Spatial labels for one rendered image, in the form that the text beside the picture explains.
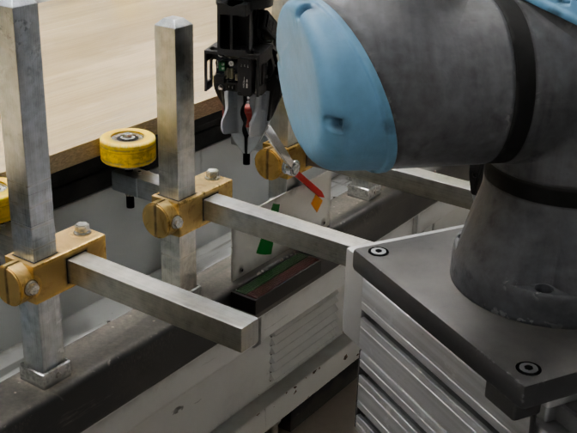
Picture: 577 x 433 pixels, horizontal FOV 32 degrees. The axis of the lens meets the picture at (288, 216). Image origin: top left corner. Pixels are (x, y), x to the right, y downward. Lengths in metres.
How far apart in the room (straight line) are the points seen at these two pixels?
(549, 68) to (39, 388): 0.80
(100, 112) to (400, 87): 1.01
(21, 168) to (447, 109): 0.62
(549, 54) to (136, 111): 1.02
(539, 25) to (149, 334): 0.83
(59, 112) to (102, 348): 0.43
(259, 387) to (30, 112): 1.18
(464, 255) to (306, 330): 1.50
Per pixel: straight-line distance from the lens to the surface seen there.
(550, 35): 0.68
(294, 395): 2.25
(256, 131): 1.30
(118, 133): 1.49
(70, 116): 1.59
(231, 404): 2.11
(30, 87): 1.13
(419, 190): 1.48
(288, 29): 0.68
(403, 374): 0.89
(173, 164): 1.34
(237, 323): 1.07
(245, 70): 1.24
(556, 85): 0.68
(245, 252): 1.50
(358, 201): 1.79
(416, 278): 0.78
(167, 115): 1.32
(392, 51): 0.64
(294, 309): 1.73
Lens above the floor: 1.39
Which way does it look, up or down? 24 degrees down
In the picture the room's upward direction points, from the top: 2 degrees clockwise
